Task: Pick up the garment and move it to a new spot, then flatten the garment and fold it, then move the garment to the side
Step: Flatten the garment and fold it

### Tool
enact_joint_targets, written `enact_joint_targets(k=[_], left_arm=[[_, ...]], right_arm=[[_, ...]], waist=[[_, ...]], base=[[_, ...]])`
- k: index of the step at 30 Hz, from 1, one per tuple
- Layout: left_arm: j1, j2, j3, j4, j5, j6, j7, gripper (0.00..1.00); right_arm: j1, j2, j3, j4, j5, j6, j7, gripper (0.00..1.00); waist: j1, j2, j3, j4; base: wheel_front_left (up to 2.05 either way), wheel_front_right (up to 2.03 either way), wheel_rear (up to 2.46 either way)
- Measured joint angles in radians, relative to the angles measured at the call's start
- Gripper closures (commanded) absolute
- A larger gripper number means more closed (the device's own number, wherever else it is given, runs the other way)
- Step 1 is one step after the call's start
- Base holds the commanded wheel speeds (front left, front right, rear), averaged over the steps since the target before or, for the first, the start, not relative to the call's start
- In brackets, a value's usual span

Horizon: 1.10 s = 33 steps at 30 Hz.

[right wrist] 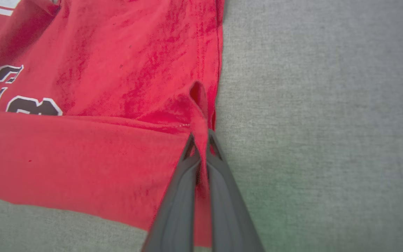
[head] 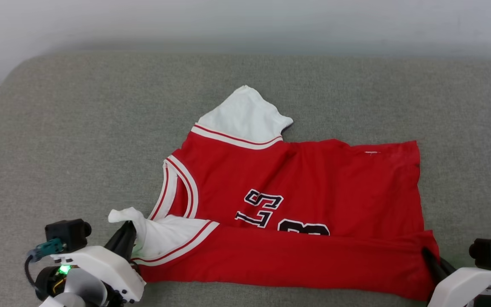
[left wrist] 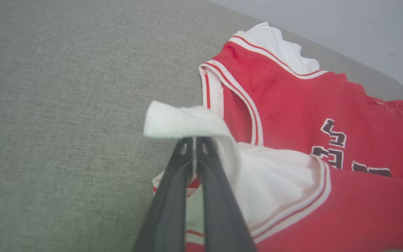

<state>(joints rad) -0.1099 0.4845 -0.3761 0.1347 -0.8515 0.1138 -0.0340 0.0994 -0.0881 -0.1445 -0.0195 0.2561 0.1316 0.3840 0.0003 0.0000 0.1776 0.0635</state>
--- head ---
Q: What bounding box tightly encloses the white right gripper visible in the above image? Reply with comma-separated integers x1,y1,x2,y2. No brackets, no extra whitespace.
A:
422,248,491,307

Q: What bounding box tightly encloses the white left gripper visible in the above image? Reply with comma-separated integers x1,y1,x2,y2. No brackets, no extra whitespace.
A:
51,220,146,304

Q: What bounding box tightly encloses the red and white basketball jersey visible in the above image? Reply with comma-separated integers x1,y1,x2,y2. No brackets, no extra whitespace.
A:
108,85,441,301

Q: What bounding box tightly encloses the grey fabric sofa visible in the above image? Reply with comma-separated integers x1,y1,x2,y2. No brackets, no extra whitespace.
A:
0,51,491,307

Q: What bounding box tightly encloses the teal left camera connector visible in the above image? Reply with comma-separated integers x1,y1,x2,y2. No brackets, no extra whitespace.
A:
32,238,66,259

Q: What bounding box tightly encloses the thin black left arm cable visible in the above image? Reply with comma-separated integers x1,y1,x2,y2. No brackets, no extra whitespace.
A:
24,252,42,295

